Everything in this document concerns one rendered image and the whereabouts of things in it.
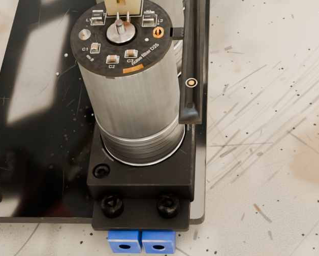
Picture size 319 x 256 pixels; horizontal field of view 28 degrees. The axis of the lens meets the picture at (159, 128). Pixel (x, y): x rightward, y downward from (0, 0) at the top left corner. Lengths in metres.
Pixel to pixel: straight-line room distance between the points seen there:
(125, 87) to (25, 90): 0.07
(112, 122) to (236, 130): 0.06
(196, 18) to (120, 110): 0.03
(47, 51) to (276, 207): 0.10
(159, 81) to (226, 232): 0.06
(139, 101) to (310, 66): 0.09
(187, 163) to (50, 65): 0.07
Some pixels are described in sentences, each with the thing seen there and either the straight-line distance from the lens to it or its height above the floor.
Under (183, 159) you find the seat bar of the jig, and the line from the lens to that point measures 0.18.
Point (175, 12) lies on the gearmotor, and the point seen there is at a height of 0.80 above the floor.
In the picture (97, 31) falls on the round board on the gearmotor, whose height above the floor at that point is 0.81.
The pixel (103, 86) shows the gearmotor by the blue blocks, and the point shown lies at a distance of 0.15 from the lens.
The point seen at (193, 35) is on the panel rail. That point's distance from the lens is 0.15.
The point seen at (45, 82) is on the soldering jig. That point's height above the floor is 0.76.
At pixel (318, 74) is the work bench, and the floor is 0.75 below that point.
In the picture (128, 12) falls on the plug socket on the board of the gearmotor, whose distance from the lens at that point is 0.16.
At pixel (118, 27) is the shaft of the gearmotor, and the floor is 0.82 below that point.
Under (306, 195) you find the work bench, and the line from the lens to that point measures 0.20.
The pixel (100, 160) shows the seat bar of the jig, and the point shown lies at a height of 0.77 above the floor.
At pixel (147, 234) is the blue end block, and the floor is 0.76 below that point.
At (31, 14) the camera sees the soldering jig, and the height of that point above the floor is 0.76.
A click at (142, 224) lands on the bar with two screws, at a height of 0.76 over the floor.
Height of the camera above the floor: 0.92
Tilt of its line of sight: 55 degrees down
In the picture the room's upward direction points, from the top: 11 degrees counter-clockwise
